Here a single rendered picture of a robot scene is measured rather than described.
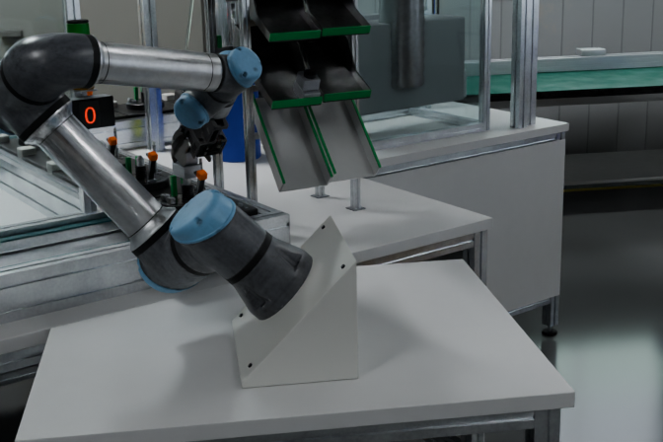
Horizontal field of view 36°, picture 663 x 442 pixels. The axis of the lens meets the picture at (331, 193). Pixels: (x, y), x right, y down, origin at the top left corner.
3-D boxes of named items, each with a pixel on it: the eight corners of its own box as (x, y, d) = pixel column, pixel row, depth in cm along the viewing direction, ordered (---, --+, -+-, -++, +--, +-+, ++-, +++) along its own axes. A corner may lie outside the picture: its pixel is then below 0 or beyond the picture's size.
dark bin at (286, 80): (321, 105, 248) (326, 79, 243) (271, 110, 243) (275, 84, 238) (279, 45, 267) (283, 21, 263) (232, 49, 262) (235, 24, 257)
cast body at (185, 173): (201, 177, 239) (200, 147, 237) (184, 180, 237) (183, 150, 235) (184, 169, 246) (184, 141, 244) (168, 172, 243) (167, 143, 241)
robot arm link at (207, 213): (250, 267, 177) (190, 218, 173) (209, 290, 187) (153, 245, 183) (275, 219, 185) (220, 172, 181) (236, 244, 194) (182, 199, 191)
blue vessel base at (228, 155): (269, 158, 340) (266, 77, 333) (229, 165, 331) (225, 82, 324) (246, 150, 352) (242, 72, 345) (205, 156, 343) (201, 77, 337)
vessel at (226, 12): (263, 77, 333) (258, -41, 323) (226, 82, 325) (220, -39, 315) (242, 72, 344) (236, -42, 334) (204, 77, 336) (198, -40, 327)
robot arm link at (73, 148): (206, 287, 185) (-13, 63, 174) (167, 311, 195) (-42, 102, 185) (240, 246, 193) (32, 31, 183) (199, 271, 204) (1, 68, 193)
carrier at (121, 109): (189, 112, 375) (187, 78, 372) (129, 120, 361) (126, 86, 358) (160, 104, 394) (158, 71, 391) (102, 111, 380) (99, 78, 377)
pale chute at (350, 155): (375, 176, 260) (381, 166, 256) (329, 183, 255) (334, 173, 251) (339, 88, 272) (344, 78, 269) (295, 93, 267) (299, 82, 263)
